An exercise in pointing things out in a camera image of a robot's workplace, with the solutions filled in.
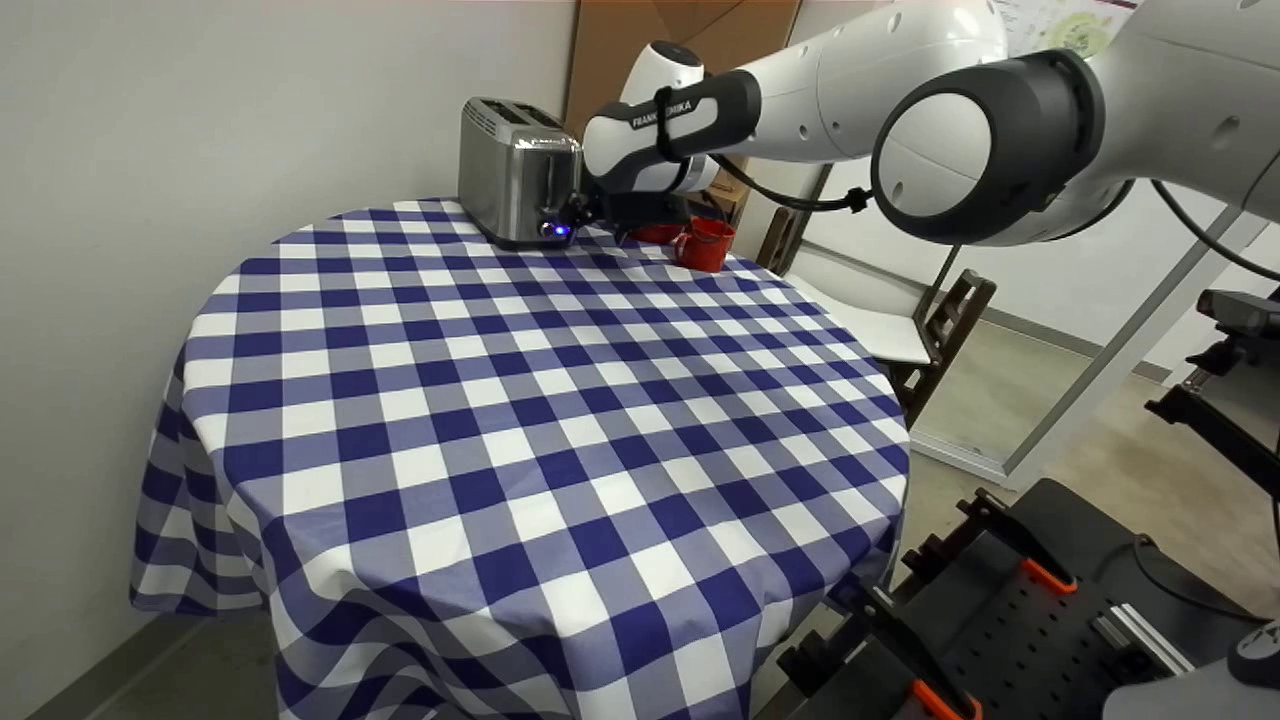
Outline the silver two-slot toaster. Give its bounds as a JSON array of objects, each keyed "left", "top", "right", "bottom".
[{"left": 461, "top": 94, "right": 581, "bottom": 247}]

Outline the black equipment stand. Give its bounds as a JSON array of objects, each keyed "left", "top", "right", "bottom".
[{"left": 1148, "top": 287, "right": 1280, "bottom": 531}]

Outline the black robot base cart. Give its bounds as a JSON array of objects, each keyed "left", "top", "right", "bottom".
[{"left": 779, "top": 479, "right": 1280, "bottom": 720}]

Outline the red bowl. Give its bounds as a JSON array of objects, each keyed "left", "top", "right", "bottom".
[{"left": 635, "top": 225, "right": 688, "bottom": 243}]

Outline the blue white checkered tablecloth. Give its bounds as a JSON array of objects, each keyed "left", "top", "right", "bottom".
[{"left": 129, "top": 199, "right": 909, "bottom": 720}]

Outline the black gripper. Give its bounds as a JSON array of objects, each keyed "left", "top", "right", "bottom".
[{"left": 589, "top": 190, "right": 691, "bottom": 239}]

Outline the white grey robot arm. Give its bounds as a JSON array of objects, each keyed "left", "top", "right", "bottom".
[{"left": 583, "top": 0, "right": 1280, "bottom": 243}]

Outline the white folding chair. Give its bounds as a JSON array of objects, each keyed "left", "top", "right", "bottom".
[{"left": 756, "top": 208, "right": 997, "bottom": 425}]

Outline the red mug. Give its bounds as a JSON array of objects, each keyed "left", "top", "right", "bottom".
[{"left": 672, "top": 217, "right": 734, "bottom": 273}]

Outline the white poster board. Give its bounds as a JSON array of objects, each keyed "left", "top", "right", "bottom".
[{"left": 794, "top": 0, "right": 1280, "bottom": 350}]

